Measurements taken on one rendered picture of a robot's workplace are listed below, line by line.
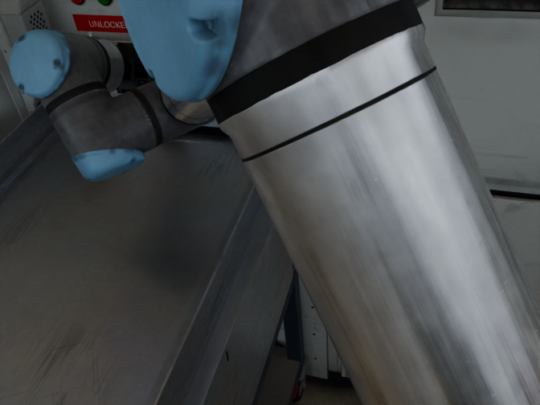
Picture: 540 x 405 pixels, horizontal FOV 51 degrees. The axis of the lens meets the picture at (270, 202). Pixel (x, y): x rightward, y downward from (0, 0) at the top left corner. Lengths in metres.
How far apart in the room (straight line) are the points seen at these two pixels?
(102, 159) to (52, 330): 0.29
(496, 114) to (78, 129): 0.67
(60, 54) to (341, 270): 0.61
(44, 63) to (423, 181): 0.64
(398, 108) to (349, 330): 0.11
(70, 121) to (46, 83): 0.06
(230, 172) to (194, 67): 0.87
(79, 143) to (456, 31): 0.59
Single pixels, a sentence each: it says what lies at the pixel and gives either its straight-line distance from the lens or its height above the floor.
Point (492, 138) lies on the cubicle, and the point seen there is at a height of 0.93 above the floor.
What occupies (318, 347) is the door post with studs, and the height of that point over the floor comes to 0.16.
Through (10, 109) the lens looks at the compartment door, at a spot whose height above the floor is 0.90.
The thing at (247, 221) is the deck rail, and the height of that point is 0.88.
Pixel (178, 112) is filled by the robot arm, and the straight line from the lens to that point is 0.79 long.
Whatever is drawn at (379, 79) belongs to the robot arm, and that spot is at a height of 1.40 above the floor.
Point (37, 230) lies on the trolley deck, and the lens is 1.12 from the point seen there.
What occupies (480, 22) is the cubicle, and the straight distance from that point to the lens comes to 0.96.
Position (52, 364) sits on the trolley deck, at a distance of 0.90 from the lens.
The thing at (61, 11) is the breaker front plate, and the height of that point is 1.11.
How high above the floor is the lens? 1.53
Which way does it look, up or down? 41 degrees down
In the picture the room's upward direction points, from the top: 6 degrees counter-clockwise
